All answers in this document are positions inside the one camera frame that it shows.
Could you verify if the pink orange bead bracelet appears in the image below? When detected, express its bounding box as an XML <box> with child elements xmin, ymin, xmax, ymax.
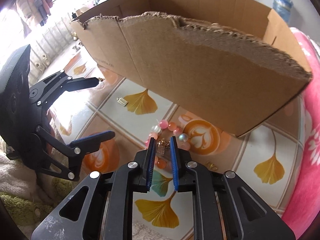
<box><xmin>144</xmin><ymin>119</ymin><xmax>192</xmax><ymax>169</ymax></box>

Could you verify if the blue water jug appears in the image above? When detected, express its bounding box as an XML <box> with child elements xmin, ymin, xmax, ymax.
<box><xmin>273</xmin><ymin>0</ymin><xmax>293</xmax><ymax>23</ymax></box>

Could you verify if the pink floral blanket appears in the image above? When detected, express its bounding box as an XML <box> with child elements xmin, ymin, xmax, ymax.
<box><xmin>282</xmin><ymin>27</ymin><xmax>319</xmax><ymax>239</ymax></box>

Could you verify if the gold loop earring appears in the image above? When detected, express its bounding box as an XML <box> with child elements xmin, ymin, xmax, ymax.
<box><xmin>206</xmin><ymin>161</ymin><xmax>218</xmax><ymax>172</ymax></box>

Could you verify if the gold square pendant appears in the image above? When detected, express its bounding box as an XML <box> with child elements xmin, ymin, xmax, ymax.
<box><xmin>157</xmin><ymin>139</ymin><xmax>170</xmax><ymax>156</ymax></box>

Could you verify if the brown cardboard box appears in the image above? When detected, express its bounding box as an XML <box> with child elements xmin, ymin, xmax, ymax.
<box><xmin>72</xmin><ymin>0</ymin><xmax>312</xmax><ymax>137</ymax></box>

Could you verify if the patterned plastic tablecloth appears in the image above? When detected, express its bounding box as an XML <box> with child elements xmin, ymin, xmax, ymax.
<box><xmin>50</xmin><ymin>45</ymin><xmax>305</xmax><ymax>239</ymax></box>

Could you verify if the small gold comb charm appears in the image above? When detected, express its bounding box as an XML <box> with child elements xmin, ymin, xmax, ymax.
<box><xmin>117</xmin><ymin>98</ymin><xmax>129</xmax><ymax>107</ymax></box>

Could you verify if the white fluffy blanket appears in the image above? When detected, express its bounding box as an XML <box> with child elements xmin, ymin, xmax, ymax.
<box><xmin>1</xmin><ymin>139</ymin><xmax>75</xmax><ymax>239</ymax></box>

